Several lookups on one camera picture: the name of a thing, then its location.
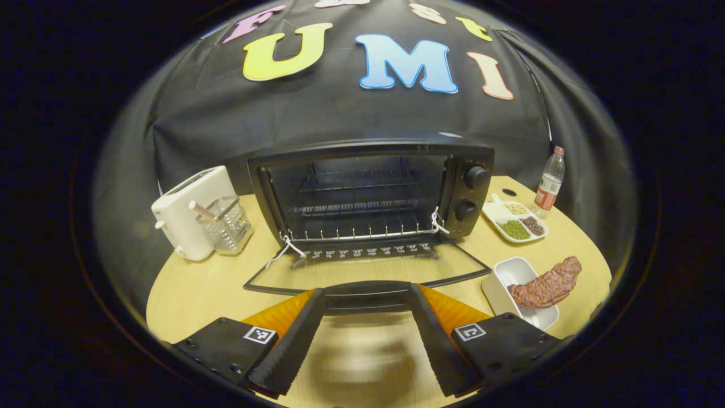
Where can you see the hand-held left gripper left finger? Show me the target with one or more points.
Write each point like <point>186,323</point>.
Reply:
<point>294,345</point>

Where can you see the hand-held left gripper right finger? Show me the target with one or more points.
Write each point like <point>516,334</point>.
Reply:
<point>442,351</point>

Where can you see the brown steak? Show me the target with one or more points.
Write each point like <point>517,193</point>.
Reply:
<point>544,286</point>

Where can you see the black electric oven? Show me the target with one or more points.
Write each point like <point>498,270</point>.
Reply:
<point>464,192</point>

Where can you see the white rectangular dish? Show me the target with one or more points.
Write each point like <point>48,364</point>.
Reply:
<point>507,277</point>

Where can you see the clear utensil holder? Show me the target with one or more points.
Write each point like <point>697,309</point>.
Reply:
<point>229,229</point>

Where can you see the white divided plate with beans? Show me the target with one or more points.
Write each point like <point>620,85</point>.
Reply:
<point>512,228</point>

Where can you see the white toaster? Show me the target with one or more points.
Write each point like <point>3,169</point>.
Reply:
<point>181,221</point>

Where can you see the plastic bottle with red label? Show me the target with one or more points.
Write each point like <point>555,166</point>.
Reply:
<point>548,190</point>

